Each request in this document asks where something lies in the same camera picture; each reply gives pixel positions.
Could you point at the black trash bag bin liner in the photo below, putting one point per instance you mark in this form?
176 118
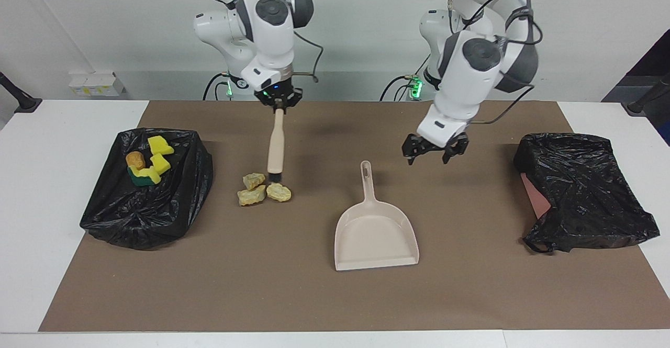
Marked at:
146 212

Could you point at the wide yellow sponge piece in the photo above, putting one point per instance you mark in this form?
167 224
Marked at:
159 144

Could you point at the notched yellow sponge green backing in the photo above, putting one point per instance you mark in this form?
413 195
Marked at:
142 178

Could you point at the beige plastic dustpan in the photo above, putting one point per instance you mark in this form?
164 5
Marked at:
374 233

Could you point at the white wall socket box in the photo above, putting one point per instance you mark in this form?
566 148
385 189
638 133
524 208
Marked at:
97 85

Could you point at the black bag over pink bin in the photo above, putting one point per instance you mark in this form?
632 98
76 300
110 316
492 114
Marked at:
586 191

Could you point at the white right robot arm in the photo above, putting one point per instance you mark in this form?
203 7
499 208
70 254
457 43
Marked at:
272 49

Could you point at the black camera stand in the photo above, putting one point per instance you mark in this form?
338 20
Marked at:
641 104
23 102

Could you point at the pink bin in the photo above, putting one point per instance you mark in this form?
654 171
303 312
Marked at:
535 199

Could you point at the brown paper table mat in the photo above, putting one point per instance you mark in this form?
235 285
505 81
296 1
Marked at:
335 295

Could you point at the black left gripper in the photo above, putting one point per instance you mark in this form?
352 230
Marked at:
444 148

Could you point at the beige hand brush black bristles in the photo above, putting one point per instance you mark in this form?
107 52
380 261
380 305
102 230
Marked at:
276 149

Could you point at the dark partition panel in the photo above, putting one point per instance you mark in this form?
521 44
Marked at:
657 55

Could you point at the brown lump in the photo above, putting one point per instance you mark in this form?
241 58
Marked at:
134 160

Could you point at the pale yellow foam chunk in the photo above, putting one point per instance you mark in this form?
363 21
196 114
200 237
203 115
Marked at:
278 192
254 180
251 196

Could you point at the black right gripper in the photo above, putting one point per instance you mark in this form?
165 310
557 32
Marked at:
278 92

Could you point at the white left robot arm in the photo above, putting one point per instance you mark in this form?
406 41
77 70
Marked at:
460 91

